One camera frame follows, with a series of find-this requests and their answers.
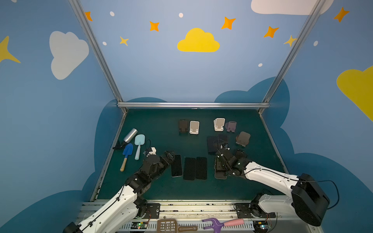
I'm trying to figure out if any left green circuit board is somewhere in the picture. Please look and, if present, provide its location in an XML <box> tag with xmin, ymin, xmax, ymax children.
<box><xmin>130</xmin><ymin>221</ymin><xmax>149</xmax><ymax>230</ymax></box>

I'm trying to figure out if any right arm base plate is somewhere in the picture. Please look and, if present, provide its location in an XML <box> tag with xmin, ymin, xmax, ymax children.
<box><xmin>234</xmin><ymin>203</ymin><xmax>276</xmax><ymax>218</ymax></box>

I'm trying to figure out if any white phone stand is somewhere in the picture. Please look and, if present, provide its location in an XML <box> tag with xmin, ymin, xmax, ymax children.
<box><xmin>213</xmin><ymin>118</ymin><xmax>225</xmax><ymax>132</ymax></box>

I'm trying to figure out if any black phone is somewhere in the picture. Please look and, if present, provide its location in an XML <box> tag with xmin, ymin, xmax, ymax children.
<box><xmin>183</xmin><ymin>157</ymin><xmax>196</xmax><ymax>181</ymax></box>
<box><xmin>195</xmin><ymin>157</ymin><xmax>207</xmax><ymax>180</ymax></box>
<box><xmin>171</xmin><ymin>154</ymin><xmax>183</xmax><ymax>177</ymax></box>
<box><xmin>214</xmin><ymin>171</ymin><xmax>227</xmax><ymax>180</ymax></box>
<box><xmin>207</xmin><ymin>136</ymin><xmax>218</xmax><ymax>155</ymax></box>

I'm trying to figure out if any light blue spatula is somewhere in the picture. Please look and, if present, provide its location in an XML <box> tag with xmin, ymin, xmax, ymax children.
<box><xmin>135</xmin><ymin>134</ymin><xmax>145</xmax><ymax>160</ymax></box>

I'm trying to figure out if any purple pink toy fork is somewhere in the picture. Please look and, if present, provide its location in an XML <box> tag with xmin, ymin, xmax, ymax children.
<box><xmin>202</xmin><ymin>218</ymin><xmax>244</xmax><ymax>233</ymax></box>

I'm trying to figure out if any green circuit board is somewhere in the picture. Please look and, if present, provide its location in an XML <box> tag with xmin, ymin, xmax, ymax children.
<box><xmin>130</xmin><ymin>221</ymin><xmax>149</xmax><ymax>230</ymax></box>
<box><xmin>253</xmin><ymin>221</ymin><xmax>270</xmax><ymax>233</ymax></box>

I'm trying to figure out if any silver metal cylinder tool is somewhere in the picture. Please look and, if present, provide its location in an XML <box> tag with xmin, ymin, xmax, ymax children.
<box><xmin>112</xmin><ymin>128</ymin><xmax>138</xmax><ymax>150</ymax></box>

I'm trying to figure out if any aluminium frame back bar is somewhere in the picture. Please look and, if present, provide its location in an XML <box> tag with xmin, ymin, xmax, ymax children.
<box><xmin>117</xmin><ymin>102</ymin><xmax>270</xmax><ymax>109</ymax></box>

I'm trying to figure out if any aluminium frame post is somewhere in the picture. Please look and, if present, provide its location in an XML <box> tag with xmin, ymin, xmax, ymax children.
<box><xmin>258</xmin><ymin>0</ymin><xmax>326</xmax><ymax>115</ymax></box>
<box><xmin>69</xmin><ymin>0</ymin><xmax>123</xmax><ymax>104</ymax></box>

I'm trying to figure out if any blue toy shovel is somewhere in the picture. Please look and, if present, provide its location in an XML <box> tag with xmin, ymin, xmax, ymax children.
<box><xmin>120</xmin><ymin>143</ymin><xmax>134</xmax><ymax>172</ymax></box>

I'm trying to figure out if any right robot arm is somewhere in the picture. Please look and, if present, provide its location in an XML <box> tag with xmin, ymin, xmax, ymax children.
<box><xmin>215</xmin><ymin>148</ymin><xmax>330</xmax><ymax>227</ymax></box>

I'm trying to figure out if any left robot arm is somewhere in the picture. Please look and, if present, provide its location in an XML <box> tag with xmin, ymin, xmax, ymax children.
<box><xmin>63</xmin><ymin>151</ymin><xmax>175</xmax><ymax>233</ymax></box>

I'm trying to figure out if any aluminium frame right post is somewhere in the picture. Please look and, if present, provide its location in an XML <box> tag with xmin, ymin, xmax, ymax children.
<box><xmin>258</xmin><ymin>0</ymin><xmax>326</xmax><ymax>115</ymax></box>

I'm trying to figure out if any black stand back left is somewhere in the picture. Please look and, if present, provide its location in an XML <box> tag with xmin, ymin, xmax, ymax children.
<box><xmin>178</xmin><ymin>119</ymin><xmax>189</xmax><ymax>134</ymax></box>

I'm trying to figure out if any brown slotted spatula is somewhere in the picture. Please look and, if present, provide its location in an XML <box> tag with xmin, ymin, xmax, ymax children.
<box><xmin>156</xmin><ymin>219</ymin><xmax>198</xmax><ymax>233</ymax></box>

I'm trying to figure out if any right green circuit board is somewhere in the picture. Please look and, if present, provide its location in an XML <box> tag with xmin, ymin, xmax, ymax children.
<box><xmin>253</xmin><ymin>221</ymin><xmax>270</xmax><ymax>233</ymax></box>

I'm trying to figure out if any aluminium frame left post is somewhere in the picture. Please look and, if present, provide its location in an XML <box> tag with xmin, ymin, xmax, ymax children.
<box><xmin>69</xmin><ymin>0</ymin><xmax>123</xmax><ymax>104</ymax></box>

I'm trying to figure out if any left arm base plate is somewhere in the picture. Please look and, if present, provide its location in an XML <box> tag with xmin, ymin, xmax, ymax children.
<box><xmin>140</xmin><ymin>203</ymin><xmax>160</xmax><ymax>219</ymax></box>

